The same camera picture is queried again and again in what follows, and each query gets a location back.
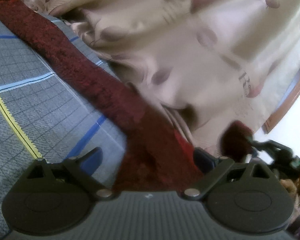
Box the dark red fuzzy garment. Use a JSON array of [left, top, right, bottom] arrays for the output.
[[0, 0, 254, 193]]

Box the brown wooden door frame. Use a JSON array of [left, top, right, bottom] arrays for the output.
[[262, 69, 300, 134]]

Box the grey plaid bed sheet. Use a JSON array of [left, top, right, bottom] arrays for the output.
[[0, 22, 126, 239]]

